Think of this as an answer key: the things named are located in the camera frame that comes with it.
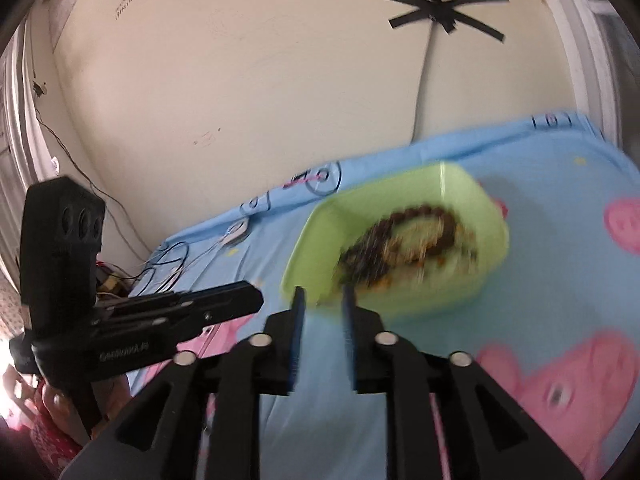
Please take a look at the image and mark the grey power cable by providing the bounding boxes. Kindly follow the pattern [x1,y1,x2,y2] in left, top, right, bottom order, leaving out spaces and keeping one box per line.
[411,25,437,143]

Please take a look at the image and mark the black cables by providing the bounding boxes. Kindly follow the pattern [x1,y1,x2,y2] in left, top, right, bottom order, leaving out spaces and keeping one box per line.
[135,240,201,296]

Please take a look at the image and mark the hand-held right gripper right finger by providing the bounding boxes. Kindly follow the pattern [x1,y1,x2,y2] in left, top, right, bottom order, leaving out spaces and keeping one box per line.
[341,284,586,480]

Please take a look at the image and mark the green plastic bowl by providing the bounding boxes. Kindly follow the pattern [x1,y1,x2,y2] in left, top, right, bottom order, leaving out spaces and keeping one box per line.
[280,161,511,318]

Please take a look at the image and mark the brown wooden bead bracelet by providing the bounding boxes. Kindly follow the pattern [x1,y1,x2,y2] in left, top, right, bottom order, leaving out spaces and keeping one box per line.
[350,204,463,271]

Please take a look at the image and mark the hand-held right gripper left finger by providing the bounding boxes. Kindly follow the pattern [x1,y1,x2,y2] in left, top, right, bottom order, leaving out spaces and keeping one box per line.
[60,286,307,480]

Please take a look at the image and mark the white wireless charger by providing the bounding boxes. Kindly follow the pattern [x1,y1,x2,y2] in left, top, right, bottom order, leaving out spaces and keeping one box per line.
[220,220,251,246]

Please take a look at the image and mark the black tape cross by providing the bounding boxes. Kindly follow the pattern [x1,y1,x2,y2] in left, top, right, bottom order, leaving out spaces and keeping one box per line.
[384,0,508,43]

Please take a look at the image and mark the white wrapped pipe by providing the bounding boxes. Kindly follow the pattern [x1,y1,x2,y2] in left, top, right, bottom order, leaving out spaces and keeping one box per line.
[2,25,51,191]

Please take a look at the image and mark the person's left hand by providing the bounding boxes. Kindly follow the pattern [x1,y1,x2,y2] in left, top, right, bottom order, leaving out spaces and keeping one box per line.
[35,382,88,441]

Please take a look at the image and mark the printed cartoon blanket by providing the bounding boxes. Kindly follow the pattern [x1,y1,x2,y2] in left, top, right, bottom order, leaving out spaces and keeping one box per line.
[127,109,640,480]

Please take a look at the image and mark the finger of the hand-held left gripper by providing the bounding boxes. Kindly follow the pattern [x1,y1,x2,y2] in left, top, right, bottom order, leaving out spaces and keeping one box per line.
[94,281,264,334]

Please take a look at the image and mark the white window frame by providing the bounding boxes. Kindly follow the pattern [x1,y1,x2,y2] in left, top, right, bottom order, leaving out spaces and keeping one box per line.
[540,0,640,151]

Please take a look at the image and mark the thin wall wire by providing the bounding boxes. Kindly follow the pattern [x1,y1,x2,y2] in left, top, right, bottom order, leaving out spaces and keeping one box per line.
[34,80,151,263]

